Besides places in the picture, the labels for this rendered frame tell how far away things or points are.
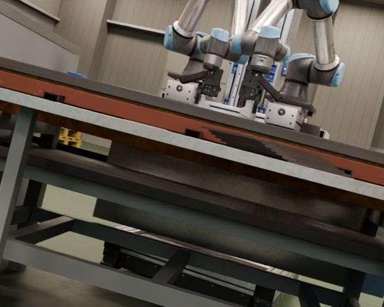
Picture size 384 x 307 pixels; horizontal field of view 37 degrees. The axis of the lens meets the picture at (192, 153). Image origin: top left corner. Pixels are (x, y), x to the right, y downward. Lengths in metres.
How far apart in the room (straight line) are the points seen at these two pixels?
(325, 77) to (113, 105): 1.22
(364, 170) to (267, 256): 0.91
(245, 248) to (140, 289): 0.82
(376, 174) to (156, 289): 0.74
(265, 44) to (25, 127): 0.91
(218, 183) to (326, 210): 0.47
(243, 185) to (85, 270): 0.93
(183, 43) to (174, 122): 1.14
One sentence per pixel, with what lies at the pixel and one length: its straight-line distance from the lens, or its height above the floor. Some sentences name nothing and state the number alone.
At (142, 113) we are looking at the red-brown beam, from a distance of 1.77.
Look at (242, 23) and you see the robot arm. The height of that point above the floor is 1.29.
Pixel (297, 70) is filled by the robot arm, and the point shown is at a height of 1.18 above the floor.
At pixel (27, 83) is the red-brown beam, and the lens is 1.89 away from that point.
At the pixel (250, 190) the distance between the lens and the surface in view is 2.52.
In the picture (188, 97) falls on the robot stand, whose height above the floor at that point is 0.93.
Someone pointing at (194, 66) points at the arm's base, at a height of 1.09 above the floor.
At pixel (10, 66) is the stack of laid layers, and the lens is 1.92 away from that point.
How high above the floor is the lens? 0.74
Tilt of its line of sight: 1 degrees down
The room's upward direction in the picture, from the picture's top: 15 degrees clockwise
